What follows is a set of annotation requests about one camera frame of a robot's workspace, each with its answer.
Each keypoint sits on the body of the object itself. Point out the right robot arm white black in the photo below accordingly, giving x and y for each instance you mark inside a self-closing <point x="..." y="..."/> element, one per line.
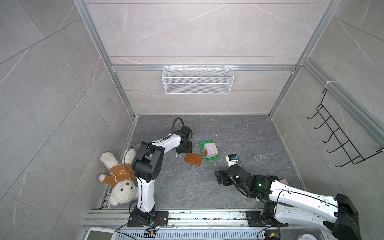
<point x="285" y="205"/>

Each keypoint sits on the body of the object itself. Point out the white teddy bear brown shirt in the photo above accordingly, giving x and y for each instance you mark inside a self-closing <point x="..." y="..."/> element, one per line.
<point x="121" y="178"/>

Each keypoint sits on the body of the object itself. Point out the green plastic card bin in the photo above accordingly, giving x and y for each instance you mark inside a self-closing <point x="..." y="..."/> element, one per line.
<point x="202" y="144"/>

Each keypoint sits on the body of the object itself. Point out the white wire mesh basket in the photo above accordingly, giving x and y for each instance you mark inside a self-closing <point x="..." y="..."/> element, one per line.
<point x="197" y="80"/>

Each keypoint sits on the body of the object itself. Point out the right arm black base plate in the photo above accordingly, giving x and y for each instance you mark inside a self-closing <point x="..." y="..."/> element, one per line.
<point x="259" y="219"/>

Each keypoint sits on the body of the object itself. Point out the black wire hook rack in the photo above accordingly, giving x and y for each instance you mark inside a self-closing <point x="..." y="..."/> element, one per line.
<point x="345" y="144"/>

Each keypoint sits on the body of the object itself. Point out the stack of cards in bin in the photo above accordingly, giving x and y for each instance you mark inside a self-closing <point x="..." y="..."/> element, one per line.
<point x="210" y="150"/>

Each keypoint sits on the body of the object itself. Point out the aluminium front rail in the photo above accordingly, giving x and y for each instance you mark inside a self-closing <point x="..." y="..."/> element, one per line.
<point x="177" y="218"/>

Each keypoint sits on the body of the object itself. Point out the white tablet device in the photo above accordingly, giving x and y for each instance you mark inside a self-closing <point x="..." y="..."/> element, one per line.
<point x="97" y="233"/>

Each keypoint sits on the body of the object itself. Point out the brown leather card holder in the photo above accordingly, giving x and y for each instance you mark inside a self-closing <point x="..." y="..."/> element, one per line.
<point x="193" y="159"/>

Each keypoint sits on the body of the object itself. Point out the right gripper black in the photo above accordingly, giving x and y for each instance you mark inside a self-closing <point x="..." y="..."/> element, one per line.
<point x="221" y="173"/>

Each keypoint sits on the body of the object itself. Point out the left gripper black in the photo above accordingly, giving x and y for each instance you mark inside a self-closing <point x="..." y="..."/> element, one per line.
<point x="189" y="150"/>

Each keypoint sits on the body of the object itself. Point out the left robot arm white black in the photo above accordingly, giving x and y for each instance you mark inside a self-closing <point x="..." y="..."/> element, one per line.
<point x="147" y="166"/>

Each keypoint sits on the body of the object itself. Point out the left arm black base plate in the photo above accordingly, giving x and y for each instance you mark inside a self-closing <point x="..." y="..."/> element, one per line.
<point x="148" y="220"/>

